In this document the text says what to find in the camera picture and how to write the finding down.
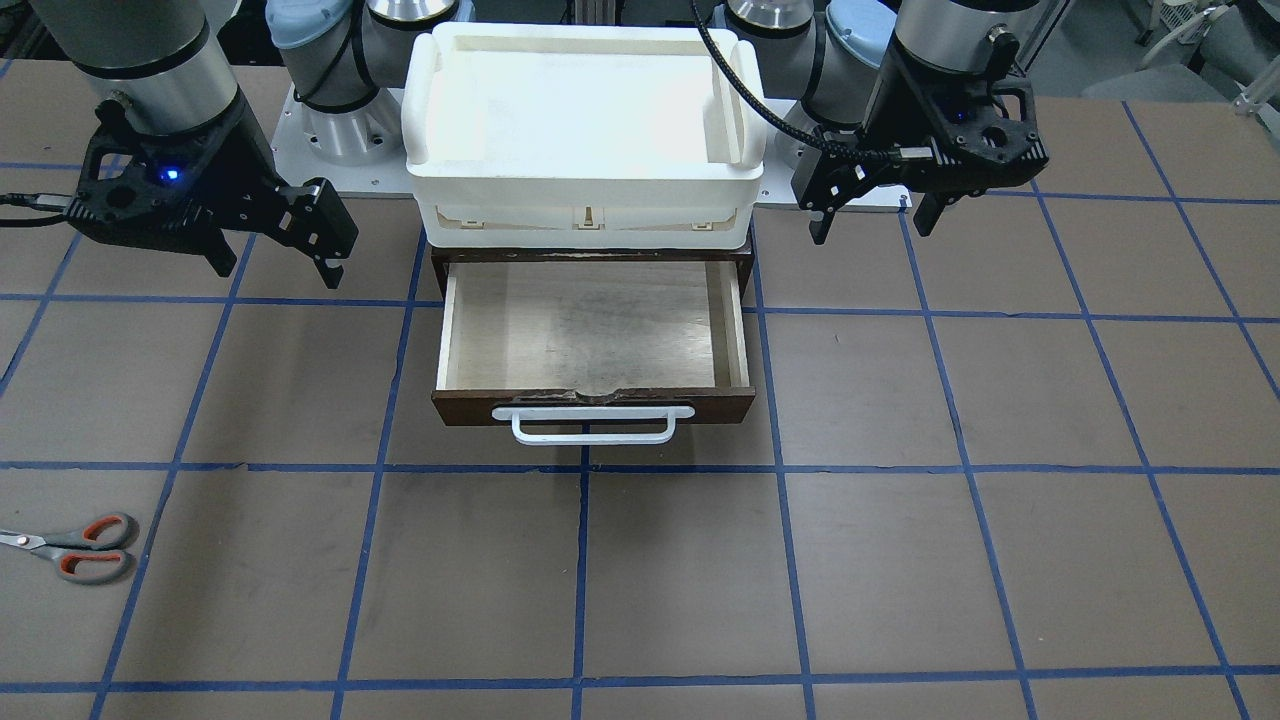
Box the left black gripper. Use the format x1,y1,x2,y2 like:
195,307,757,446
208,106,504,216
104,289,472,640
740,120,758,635
792,42,1050,246

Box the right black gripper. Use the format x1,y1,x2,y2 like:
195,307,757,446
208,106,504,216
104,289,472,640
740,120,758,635
67,92,358,290

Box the wooden drawer with white handle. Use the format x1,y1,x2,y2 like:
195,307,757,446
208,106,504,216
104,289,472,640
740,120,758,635
431,260,756,445

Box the grey orange scissors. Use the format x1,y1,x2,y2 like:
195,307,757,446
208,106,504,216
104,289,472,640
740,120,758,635
1,512,138,585

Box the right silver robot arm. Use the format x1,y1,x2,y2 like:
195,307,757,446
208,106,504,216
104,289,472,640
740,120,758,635
10,1,474,288

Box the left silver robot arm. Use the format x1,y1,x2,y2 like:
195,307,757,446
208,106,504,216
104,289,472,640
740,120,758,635
719,1,1050,245

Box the white plastic tray bin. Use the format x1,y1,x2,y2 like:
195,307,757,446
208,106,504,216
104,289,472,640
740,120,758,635
401,22,769,249

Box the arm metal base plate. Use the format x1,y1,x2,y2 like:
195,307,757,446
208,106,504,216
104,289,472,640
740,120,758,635
750,97,913,213
271,86,412,199

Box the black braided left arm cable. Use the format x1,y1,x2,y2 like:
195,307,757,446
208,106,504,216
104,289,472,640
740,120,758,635
690,0,936,167

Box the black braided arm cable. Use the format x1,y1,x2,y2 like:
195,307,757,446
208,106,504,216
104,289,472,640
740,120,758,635
690,0,936,167
0,192,76,229

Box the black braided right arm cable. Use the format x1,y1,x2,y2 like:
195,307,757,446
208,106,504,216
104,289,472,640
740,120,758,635
0,192,76,229

